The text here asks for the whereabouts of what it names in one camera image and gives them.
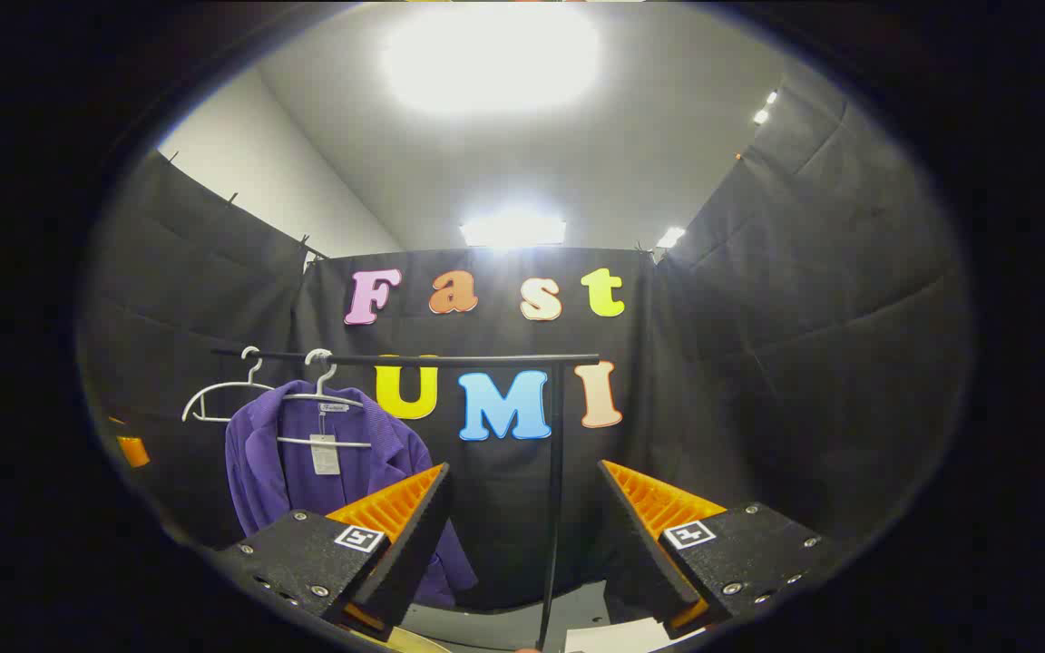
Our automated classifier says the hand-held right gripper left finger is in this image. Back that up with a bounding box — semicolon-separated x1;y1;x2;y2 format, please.
212;463;453;640

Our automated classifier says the purple knit garment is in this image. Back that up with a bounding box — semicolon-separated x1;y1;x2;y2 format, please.
225;379;479;609

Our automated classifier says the white hanger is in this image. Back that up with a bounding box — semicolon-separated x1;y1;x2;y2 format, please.
276;348;375;450
181;346;276;424

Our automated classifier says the large ceiling light panel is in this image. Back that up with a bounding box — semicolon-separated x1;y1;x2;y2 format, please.
382;4;601;116

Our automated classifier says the white paper sheet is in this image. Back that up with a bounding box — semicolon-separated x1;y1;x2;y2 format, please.
565;617;670;653

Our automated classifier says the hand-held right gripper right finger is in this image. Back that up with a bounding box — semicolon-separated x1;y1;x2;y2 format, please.
597;459;839;640

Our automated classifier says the black clothes rack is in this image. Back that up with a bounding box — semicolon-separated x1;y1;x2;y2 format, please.
210;348;602;652

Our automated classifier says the black backdrop cloth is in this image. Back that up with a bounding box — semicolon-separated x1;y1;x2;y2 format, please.
78;73;977;618

